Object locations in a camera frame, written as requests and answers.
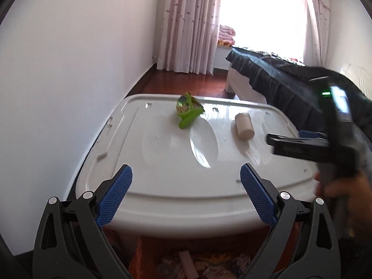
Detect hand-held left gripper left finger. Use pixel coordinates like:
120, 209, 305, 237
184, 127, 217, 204
33, 164, 133, 279

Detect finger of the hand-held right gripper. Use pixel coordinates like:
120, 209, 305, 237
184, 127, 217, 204
299, 130, 328, 139
266, 133, 331, 160

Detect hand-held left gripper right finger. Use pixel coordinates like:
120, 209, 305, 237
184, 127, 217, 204
240, 163, 340, 279

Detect person's right hand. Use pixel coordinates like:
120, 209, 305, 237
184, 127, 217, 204
314, 170, 372, 233

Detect cream cushion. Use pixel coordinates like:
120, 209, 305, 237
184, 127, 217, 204
339, 63, 372, 100

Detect beige cylinder roll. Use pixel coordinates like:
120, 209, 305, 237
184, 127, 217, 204
234, 112, 255, 139

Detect white plastic bin lid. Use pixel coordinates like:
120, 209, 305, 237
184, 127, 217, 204
76, 93, 321, 239

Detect bed with dark blanket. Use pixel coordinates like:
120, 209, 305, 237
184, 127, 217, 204
226, 46, 372, 158

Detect narrow pink curtain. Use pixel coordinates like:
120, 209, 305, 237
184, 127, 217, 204
302, 0, 332, 68

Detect green snack bag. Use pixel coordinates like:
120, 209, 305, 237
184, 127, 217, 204
176, 92, 204, 130

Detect folded pink quilts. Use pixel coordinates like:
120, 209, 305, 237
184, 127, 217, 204
218, 24, 237, 47

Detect wide pink curtain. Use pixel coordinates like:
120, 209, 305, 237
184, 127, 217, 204
156, 0, 223, 75

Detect white bed frame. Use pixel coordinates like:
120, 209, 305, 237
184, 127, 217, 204
225, 63, 268, 105

